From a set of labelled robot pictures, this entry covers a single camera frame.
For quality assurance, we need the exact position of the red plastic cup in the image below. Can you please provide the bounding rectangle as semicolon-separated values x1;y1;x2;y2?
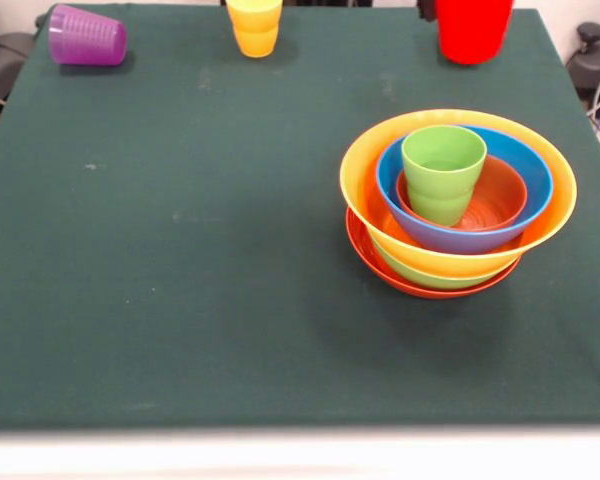
435;0;516;67

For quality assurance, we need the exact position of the yellow plastic cup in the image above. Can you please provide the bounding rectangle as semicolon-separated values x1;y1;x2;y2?
225;0;284;59

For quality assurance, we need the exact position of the green plastic cup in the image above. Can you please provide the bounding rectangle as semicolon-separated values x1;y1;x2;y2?
400;124;489;228

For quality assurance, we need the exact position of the large orange plastic bowl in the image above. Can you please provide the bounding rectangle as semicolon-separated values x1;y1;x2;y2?
338;108;579;280

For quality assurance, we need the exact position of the blue plastic bowl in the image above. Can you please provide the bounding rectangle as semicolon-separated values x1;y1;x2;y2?
375;124;555;256

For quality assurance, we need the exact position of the small red plastic bowl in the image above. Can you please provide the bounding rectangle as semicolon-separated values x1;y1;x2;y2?
395;154;530;235

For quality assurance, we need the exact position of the green plastic bowl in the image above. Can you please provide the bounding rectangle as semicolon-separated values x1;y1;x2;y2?
369;234;519;292

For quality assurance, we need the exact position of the purple plastic cup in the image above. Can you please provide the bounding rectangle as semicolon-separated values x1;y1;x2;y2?
47;3;129;67

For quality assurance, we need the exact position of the black rounded stand foot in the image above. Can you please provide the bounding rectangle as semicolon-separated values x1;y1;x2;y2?
0;7;36;109
565;21;600;94

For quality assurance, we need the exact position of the wide red plastic bowl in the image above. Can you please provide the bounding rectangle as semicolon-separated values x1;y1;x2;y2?
344;207;523;301

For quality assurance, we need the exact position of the dark green tablecloth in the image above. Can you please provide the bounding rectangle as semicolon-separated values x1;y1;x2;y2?
0;2;600;432

